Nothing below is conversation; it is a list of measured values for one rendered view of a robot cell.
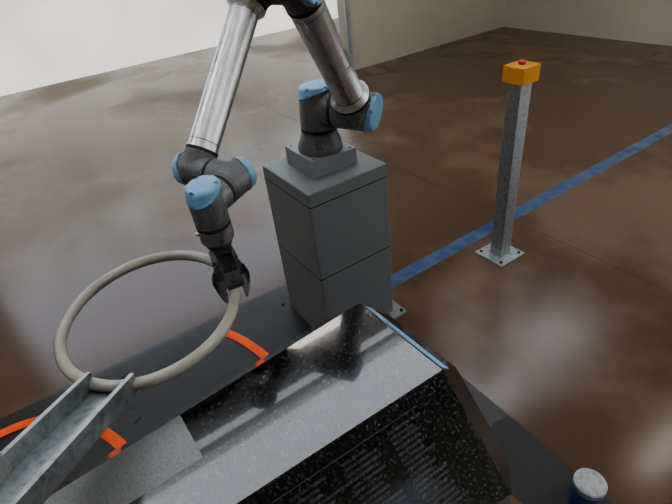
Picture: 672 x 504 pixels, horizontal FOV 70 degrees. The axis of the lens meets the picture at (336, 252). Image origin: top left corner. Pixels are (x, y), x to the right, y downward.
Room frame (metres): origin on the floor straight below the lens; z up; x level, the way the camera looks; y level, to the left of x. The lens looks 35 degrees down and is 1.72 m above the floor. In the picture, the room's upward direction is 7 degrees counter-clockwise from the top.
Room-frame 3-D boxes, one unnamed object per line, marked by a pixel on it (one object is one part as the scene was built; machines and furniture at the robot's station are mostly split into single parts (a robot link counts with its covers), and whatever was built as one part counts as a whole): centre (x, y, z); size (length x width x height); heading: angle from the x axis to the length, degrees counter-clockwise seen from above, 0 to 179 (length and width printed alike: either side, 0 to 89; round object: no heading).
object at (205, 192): (1.08, 0.31, 1.16); 0.10 x 0.09 x 0.12; 149
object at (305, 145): (1.93, 0.01, 0.98); 0.19 x 0.19 x 0.10
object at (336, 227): (1.93, 0.01, 0.42); 0.50 x 0.50 x 0.85; 31
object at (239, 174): (1.18, 0.26, 1.17); 0.12 x 0.12 x 0.09; 59
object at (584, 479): (0.79, -0.73, 0.08); 0.10 x 0.10 x 0.13
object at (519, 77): (2.25, -0.96, 0.54); 0.20 x 0.20 x 1.09; 29
